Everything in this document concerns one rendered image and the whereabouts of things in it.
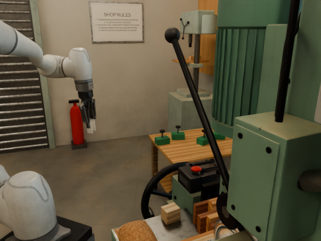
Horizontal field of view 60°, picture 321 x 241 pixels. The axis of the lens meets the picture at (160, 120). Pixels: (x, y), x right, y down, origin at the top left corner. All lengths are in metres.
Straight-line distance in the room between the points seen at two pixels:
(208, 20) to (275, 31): 2.28
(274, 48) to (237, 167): 0.21
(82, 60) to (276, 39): 1.07
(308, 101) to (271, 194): 0.13
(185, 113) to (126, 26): 1.33
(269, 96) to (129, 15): 3.16
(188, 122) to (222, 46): 2.42
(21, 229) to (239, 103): 0.89
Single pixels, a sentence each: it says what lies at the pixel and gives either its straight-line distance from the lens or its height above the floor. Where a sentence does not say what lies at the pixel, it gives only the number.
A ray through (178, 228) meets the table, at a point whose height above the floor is 0.90.
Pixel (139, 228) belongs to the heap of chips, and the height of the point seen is 0.94.
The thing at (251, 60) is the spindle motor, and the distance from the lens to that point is 0.55.
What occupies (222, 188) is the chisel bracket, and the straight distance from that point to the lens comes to 0.73.
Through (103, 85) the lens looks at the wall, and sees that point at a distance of 3.59.
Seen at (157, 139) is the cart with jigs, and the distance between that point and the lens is 2.21.
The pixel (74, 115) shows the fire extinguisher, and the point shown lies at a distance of 3.48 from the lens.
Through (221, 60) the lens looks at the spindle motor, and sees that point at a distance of 0.58.
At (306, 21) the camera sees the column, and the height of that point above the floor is 1.42.
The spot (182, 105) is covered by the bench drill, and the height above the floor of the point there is 0.65.
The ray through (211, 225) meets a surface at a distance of 0.75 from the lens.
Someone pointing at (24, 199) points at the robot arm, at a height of 0.85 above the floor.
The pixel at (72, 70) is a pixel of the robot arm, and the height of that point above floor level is 1.22.
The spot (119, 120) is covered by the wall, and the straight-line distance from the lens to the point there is 3.74.
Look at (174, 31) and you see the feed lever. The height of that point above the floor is 1.41.
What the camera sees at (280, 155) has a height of 1.28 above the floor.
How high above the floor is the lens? 1.41
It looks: 18 degrees down
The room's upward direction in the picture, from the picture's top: straight up
